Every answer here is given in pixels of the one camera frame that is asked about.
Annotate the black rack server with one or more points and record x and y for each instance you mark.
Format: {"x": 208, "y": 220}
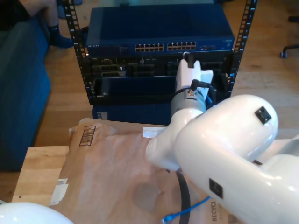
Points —
{"x": 144, "y": 67}

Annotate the black office chair base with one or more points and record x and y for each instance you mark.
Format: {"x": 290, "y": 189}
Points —
{"x": 283, "y": 54}

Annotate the brown paper mailer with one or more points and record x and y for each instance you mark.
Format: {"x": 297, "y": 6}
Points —
{"x": 105, "y": 182}

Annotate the person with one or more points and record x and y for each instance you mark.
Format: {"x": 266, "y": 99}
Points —
{"x": 58, "y": 37}

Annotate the blue sofa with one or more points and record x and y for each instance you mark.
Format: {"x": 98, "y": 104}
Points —
{"x": 21, "y": 93}

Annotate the blue network switch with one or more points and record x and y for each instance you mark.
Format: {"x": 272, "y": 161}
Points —
{"x": 158, "y": 25}

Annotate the black rack frame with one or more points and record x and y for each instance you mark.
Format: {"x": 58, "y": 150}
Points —
{"x": 82, "y": 67}

